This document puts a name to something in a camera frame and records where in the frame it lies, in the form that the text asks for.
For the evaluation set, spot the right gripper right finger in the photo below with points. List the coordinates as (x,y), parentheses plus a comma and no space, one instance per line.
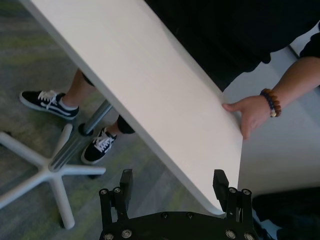
(221,185)

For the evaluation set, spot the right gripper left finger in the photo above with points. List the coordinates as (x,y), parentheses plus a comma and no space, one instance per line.
(125,190)

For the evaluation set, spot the white pedestal rolling table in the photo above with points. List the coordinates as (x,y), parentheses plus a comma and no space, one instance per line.
(150,87)

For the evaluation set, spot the person's left forearm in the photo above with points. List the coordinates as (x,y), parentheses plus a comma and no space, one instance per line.
(297,80)

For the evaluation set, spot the person's left hand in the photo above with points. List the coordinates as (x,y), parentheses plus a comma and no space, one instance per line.
(252,112)

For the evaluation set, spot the person's left black sneaker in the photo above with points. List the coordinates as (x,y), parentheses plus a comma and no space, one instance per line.
(100,147)

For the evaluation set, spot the person's black sneaker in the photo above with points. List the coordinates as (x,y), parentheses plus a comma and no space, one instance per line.
(50,105)
(100,147)

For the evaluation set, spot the person's left lower leg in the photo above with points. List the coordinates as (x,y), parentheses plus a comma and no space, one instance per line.
(116,127)

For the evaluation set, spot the person's leg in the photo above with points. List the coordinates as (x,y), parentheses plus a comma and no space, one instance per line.
(77,87)
(116,127)

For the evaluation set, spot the black fabric bag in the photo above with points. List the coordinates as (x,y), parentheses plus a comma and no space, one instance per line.
(287,212)

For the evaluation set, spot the person's right lower leg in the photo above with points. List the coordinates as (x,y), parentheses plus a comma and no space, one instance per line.
(77,87)

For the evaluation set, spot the person's right black sneaker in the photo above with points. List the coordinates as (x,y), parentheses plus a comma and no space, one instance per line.
(50,105)

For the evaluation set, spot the person in black shirt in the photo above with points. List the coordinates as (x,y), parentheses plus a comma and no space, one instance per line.
(262,25)

